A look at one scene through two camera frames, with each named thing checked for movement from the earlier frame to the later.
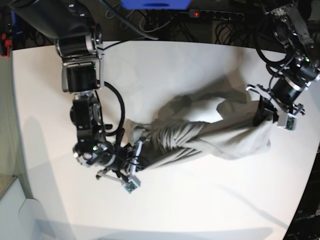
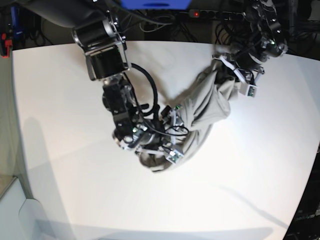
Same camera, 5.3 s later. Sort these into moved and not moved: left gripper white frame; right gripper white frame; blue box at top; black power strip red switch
Moved: left gripper white frame; right gripper white frame
Not moved: blue box at top; black power strip red switch
